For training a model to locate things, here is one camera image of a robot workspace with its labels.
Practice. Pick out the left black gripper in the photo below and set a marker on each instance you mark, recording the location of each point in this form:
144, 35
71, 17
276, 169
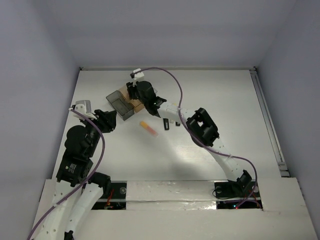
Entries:
102, 119

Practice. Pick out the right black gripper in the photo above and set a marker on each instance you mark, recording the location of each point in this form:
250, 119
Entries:
131, 89

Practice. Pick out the blue cap black highlighter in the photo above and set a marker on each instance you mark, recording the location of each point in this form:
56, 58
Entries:
166, 124

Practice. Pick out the orange pastel highlighter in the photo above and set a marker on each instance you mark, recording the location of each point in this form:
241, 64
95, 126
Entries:
149, 129

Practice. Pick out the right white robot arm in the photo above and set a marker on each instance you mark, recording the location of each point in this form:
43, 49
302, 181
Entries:
198, 123

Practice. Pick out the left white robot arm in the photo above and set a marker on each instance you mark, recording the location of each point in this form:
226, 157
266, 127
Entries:
78, 185

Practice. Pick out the amber translucent bin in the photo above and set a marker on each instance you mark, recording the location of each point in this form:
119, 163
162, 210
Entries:
135, 103

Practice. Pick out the clear plastic bin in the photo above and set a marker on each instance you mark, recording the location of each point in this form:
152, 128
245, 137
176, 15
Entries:
155, 91

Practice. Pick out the grey translucent bin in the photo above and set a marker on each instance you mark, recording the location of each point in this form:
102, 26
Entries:
120, 105

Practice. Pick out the silver tape strip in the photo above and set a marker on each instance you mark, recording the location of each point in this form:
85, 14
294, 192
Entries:
170, 195

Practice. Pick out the white foam front board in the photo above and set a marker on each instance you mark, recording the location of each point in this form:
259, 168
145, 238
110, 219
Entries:
284, 216

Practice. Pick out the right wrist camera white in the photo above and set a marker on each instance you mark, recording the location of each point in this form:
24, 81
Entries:
137, 75

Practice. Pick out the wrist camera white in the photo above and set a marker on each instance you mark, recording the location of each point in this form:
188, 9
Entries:
84, 108
137, 75

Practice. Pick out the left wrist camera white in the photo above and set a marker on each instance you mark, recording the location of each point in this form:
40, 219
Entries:
84, 108

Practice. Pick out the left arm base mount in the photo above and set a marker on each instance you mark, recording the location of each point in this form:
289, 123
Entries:
115, 200

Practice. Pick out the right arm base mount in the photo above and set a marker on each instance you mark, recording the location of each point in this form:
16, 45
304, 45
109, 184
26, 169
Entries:
244, 193

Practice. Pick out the aluminium rail right edge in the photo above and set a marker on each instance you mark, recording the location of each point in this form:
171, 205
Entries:
274, 141

